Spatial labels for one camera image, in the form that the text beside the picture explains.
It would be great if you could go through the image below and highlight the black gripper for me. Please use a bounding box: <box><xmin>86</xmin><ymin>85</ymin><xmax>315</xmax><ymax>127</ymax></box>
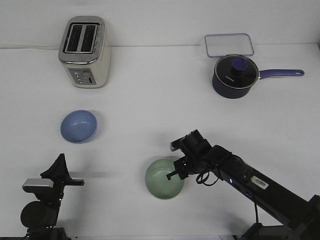
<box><xmin>166</xmin><ymin>129</ymin><xmax>213</xmax><ymax>180</ymax></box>
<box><xmin>40</xmin><ymin>153</ymin><xmax>85</xmax><ymax>200</ymax></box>

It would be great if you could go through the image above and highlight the green bowl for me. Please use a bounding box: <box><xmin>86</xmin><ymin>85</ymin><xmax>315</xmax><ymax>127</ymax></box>
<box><xmin>145</xmin><ymin>158</ymin><xmax>185</xmax><ymax>200</ymax></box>

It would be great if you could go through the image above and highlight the blue bowl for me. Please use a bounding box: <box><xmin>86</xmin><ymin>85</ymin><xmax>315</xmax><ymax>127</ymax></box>
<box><xmin>60</xmin><ymin>109</ymin><xmax>98</xmax><ymax>144</ymax></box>

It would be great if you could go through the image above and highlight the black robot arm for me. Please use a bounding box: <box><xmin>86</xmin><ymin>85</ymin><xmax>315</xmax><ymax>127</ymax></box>
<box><xmin>167</xmin><ymin>130</ymin><xmax>320</xmax><ymax>240</ymax></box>
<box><xmin>20</xmin><ymin>153</ymin><xmax>85</xmax><ymax>240</ymax></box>

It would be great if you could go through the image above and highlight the dark blue saucepan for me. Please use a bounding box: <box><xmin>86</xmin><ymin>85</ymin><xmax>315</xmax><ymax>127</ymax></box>
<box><xmin>212</xmin><ymin>69</ymin><xmax>305</xmax><ymax>99</ymax></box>

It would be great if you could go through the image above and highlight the glass pot lid blue knob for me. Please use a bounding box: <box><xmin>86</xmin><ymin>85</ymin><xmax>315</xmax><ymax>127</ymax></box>
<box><xmin>215</xmin><ymin>54</ymin><xmax>259</xmax><ymax>89</ymax></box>

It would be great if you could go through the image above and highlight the silver two-slot toaster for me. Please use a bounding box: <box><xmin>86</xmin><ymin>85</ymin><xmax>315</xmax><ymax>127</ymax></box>
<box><xmin>58</xmin><ymin>16</ymin><xmax>112</xmax><ymax>89</ymax></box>

